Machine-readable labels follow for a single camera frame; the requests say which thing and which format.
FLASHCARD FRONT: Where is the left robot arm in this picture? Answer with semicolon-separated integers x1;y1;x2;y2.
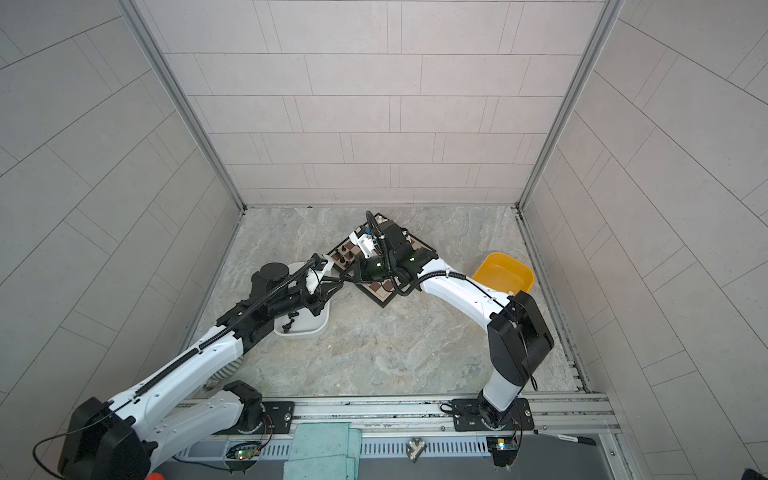
57;254;343;479

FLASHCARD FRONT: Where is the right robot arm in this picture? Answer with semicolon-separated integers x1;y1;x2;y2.
350;211;554;429

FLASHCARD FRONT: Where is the folding chess board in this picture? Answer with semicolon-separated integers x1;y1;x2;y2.
328;212;438;307

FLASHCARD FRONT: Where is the white plastic tray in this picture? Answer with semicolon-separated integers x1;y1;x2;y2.
274;277;330;340

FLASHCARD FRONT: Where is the yellow plastic bowl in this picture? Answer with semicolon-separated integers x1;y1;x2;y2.
472;252;535;295

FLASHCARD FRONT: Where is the green cloth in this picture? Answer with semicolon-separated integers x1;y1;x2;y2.
283;423;362;480

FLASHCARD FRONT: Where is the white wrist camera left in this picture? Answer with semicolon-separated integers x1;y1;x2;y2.
311;255;335;280

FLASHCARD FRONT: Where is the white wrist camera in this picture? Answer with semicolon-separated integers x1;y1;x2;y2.
311;255;335;280
349;227;379;259

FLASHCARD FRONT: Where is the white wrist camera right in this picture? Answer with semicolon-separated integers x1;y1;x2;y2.
349;227;379;259

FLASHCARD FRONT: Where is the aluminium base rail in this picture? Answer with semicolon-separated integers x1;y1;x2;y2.
264;392;620;437

